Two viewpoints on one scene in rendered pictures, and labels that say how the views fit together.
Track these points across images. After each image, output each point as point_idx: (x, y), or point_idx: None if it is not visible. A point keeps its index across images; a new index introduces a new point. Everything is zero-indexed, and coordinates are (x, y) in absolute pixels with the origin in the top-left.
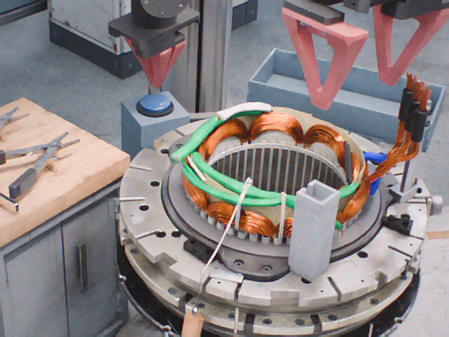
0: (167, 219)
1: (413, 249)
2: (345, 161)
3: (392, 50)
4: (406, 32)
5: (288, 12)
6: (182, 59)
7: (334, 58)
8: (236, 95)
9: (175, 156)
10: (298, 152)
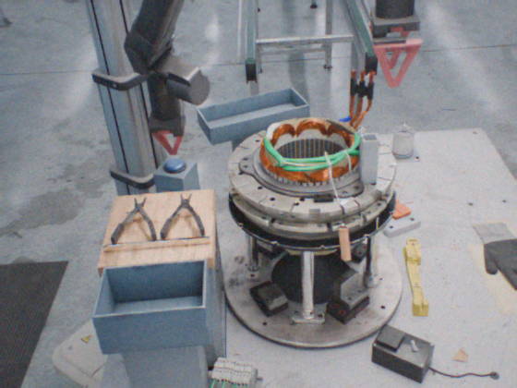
0: (289, 197)
1: (388, 150)
2: (338, 127)
3: (91, 115)
4: (89, 101)
5: (379, 46)
6: (142, 140)
7: (409, 57)
8: (20, 187)
9: (283, 162)
10: (295, 140)
